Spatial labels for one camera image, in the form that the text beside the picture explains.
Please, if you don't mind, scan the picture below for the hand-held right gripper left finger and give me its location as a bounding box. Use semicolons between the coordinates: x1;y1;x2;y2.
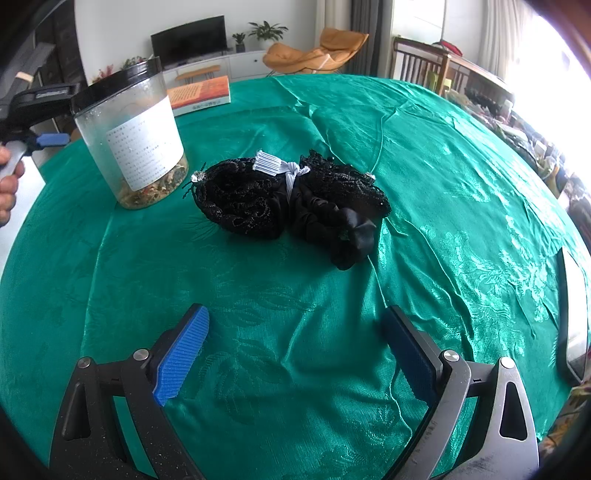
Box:
50;303;211;480

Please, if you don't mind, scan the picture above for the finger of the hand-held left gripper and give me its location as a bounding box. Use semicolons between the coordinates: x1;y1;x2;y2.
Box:
27;133;71;154

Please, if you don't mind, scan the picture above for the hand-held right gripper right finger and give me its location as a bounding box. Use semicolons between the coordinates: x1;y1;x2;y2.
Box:
379;305;540;480

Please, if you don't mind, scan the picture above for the black lace cloth bundle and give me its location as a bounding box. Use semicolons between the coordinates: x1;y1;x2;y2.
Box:
182;148;392;271

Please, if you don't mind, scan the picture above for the person's left hand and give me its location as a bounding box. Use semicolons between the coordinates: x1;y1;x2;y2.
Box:
0;144;26;227

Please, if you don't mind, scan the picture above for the dark display cabinet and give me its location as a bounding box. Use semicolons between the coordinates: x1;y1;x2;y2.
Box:
28;0;88;134

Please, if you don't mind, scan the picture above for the clear jar with black lid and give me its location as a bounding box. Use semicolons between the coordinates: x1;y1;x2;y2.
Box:
70;56;190;210

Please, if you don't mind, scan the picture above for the green satin tablecloth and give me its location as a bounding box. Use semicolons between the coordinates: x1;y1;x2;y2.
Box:
0;74;591;480

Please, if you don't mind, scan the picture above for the orange book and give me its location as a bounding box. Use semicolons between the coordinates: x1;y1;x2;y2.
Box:
166;75;232;117

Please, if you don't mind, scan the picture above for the small wooden stool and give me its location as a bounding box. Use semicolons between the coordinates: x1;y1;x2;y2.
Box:
174;65;221;86

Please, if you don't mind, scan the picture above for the television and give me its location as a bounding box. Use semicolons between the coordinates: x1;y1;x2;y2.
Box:
151;15;228;70

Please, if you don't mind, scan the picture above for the smartphone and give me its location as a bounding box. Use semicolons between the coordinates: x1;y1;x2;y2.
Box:
556;247;591;384

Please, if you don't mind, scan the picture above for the white television cabinet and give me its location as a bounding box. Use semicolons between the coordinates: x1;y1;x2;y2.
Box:
161;48;278;86

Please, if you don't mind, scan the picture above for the large potted plant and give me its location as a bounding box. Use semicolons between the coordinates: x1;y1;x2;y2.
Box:
248;21;289;51

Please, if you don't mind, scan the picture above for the orange lounge chair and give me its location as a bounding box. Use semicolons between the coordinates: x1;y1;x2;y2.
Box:
263;27;370;77

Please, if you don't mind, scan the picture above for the grey curtain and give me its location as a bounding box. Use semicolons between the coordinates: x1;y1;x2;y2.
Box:
348;0;393;77

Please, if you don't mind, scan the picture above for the white curtain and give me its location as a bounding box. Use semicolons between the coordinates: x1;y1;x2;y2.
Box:
478;0;522;79

